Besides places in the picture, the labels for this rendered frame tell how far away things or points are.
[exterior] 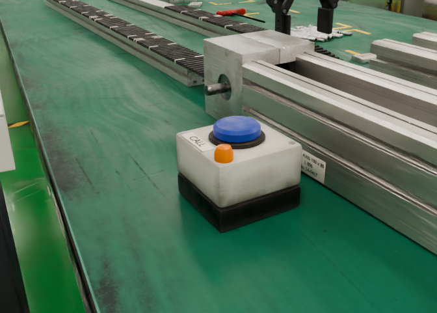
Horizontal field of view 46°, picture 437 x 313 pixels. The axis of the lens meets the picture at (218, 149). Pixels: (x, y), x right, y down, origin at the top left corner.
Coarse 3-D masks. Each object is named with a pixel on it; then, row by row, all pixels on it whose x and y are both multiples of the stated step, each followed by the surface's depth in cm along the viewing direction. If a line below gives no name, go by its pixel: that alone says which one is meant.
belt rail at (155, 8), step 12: (120, 0) 149; (132, 0) 141; (144, 0) 135; (156, 0) 135; (144, 12) 135; (156, 12) 128; (168, 12) 122; (180, 24) 117; (192, 24) 113; (204, 24) 107; (216, 36) 104
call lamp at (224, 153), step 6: (222, 144) 39; (228, 144) 39; (216, 150) 39; (222, 150) 38; (228, 150) 38; (216, 156) 39; (222, 156) 38; (228, 156) 38; (222, 162) 39; (228, 162) 39
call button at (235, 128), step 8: (224, 120) 43; (232, 120) 43; (240, 120) 43; (248, 120) 43; (216, 128) 42; (224, 128) 41; (232, 128) 41; (240, 128) 41; (248, 128) 41; (256, 128) 42; (216, 136) 42; (224, 136) 41; (232, 136) 41; (240, 136) 41; (248, 136) 41; (256, 136) 42
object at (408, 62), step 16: (384, 48) 62; (400, 48) 60; (416, 48) 60; (432, 48) 64; (384, 64) 62; (400, 64) 62; (416, 64) 58; (432, 64) 56; (416, 80) 59; (432, 80) 57
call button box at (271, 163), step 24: (192, 144) 42; (216, 144) 41; (240, 144) 41; (264, 144) 42; (288, 144) 41; (192, 168) 42; (216, 168) 39; (240, 168) 39; (264, 168) 40; (288, 168) 42; (192, 192) 44; (216, 192) 39; (240, 192) 40; (264, 192) 41; (288, 192) 43; (216, 216) 40; (240, 216) 41; (264, 216) 42
